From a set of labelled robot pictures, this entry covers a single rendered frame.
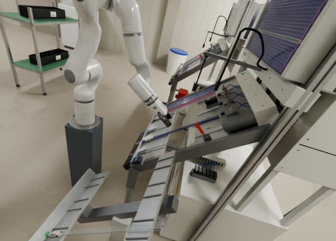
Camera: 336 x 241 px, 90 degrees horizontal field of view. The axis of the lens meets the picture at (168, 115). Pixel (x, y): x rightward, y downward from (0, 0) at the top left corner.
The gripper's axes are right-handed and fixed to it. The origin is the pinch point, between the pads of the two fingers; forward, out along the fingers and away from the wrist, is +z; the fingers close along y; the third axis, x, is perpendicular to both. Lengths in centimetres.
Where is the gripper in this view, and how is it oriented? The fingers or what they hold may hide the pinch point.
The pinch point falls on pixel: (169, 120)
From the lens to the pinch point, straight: 97.7
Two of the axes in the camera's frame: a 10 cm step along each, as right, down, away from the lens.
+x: -7.9, 5.5, 2.7
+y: 0.3, -4.1, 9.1
